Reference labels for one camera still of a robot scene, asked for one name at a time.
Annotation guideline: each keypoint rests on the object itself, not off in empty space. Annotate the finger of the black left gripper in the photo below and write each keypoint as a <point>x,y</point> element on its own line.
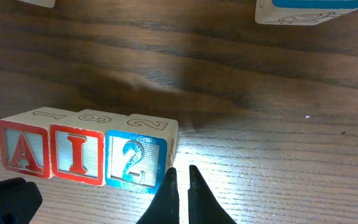
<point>19,201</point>

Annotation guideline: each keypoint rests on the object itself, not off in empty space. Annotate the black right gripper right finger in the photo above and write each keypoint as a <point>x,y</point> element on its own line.
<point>203,208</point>

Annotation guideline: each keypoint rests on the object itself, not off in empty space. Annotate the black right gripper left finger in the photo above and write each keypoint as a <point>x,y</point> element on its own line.
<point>164,208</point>

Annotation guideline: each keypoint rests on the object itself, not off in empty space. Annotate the blue 2 block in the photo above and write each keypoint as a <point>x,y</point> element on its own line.
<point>139,152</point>

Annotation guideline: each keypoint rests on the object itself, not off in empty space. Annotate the red A block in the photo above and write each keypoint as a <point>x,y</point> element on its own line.
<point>25,141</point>

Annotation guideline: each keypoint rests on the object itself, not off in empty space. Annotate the red I block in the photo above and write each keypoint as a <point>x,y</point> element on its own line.
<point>77,145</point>

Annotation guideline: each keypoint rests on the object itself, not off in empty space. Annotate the yellow S block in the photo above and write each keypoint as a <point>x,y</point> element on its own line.
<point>42,3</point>

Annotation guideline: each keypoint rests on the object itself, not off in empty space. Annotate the blue D block middle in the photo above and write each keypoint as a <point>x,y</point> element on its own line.
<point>301,12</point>

